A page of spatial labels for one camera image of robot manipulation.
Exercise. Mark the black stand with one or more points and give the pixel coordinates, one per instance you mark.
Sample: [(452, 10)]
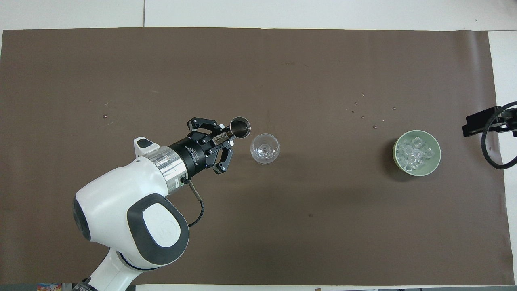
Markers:
[(476, 121)]

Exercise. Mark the clear wine glass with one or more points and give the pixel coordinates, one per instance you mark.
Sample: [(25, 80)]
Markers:
[(264, 149)]

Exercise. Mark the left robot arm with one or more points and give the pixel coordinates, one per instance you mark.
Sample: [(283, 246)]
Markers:
[(117, 194)]

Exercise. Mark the green bowl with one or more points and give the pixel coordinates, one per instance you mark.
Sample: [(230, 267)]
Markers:
[(436, 163)]

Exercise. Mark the clear ice cube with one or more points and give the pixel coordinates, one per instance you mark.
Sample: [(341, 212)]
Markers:
[(415, 153), (411, 166), (404, 146), (417, 142), (428, 153)]

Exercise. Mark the small metal cup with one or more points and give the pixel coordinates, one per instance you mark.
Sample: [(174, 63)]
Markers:
[(241, 127)]

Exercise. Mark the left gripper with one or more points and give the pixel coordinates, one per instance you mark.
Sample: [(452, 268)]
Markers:
[(193, 155)]

